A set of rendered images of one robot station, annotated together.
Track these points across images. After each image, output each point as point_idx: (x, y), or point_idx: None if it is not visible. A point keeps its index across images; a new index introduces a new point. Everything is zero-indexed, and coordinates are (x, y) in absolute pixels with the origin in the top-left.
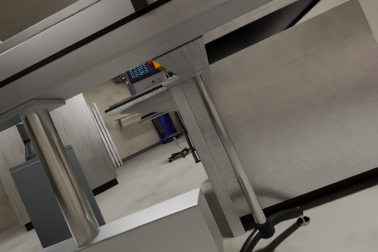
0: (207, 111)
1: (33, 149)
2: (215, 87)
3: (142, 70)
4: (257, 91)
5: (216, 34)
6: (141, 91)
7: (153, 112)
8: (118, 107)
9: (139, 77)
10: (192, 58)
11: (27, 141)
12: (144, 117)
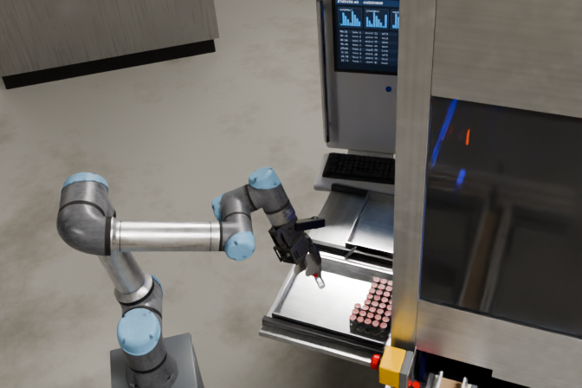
0: None
1: (143, 385)
2: None
3: (372, 54)
4: None
5: (524, 380)
6: (339, 333)
7: (356, 176)
8: (289, 340)
9: (358, 67)
10: None
11: (136, 371)
12: (333, 177)
